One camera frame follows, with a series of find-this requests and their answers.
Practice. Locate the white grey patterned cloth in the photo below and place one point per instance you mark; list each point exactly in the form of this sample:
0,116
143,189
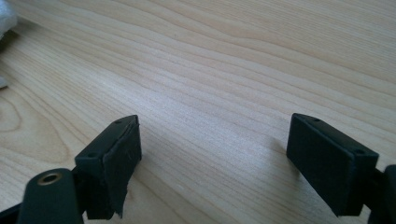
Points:
6,15

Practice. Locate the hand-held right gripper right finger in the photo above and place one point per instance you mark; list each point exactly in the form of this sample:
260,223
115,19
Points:
327,165

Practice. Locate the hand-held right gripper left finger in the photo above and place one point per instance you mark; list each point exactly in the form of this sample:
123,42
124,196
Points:
109,155

